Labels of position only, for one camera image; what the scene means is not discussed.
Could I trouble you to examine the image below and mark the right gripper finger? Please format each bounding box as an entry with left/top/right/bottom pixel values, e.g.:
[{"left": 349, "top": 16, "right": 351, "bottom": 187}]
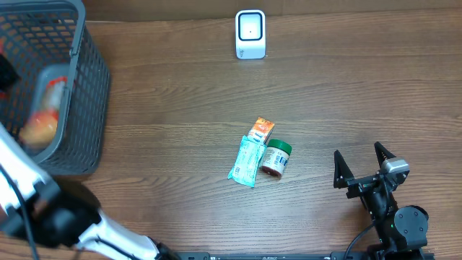
[
  {"left": 374, "top": 142, "right": 396, "bottom": 168},
  {"left": 334, "top": 150, "right": 354, "bottom": 189}
]

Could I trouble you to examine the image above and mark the white barcode scanner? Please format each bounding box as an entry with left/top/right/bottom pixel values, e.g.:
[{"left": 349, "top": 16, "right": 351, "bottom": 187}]
[{"left": 235, "top": 9, "right": 266, "bottom": 60}]

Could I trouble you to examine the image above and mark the right black cable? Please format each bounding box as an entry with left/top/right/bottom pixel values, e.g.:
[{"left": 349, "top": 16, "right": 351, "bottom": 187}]
[{"left": 342, "top": 169, "right": 393, "bottom": 260}]

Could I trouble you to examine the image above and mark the grey plastic shopping basket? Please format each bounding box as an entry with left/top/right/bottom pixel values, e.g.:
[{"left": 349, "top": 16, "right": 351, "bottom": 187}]
[{"left": 1, "top": 0, "right": 110, "bottom": 176}]

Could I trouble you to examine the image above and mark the black cable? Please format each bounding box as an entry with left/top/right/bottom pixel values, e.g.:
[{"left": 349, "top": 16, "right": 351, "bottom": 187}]
[
  {"left": 342, "top": 169, "right": 393, "bottom": 260},
  {"left": 0, "top": 164, "right": 40, "bottom": 260}
]

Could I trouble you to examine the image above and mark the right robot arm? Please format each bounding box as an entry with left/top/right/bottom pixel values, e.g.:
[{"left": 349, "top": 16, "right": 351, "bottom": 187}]
[{"left": 334, "top": 142, "right": 429, "bottom": 259}]

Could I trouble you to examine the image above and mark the left black cable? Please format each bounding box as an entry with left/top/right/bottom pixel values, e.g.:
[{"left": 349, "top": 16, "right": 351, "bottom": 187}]
[{"left": 0, "top": 164, "right": 40, "bottom": 260}]

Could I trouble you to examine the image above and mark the small orange carton box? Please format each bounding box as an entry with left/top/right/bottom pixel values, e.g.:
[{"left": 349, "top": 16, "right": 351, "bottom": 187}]
[{"left": 247, "top": 117, "right": 274, "bottom": 144}]

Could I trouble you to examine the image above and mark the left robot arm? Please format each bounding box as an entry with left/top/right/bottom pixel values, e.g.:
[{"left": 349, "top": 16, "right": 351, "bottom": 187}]
[{"left": 1, "top": 128, "right": 179, "bottom": 259}]

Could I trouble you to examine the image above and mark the orange spaghetti pasta packet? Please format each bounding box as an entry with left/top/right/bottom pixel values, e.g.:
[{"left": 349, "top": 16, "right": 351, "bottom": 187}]
[{"left": 19, "top": 76, "right": 67, "bottom": 148}]

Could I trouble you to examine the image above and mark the teal tissue packet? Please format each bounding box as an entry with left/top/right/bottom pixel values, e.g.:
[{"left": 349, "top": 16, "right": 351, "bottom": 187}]
[{"left": 227, "top": 136, "right": 266, "bottom": 188}]

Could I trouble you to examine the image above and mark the green lid jar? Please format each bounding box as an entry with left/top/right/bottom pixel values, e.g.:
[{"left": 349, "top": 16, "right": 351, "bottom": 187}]
[{"left": 261, "top": 139, "right": 292, "bottom": 178}]

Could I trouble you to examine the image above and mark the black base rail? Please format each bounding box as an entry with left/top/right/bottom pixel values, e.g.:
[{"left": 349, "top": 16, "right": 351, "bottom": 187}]
[{"left": 176, "top": 251, "right": 435, "bottom": 260}]

